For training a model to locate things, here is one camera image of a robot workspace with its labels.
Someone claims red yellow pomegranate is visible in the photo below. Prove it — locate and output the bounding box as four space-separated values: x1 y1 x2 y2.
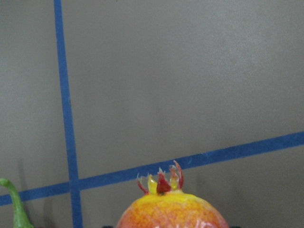
116 162 228 228

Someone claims red chili pepper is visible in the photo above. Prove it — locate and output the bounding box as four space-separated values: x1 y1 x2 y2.
0 178 34 228

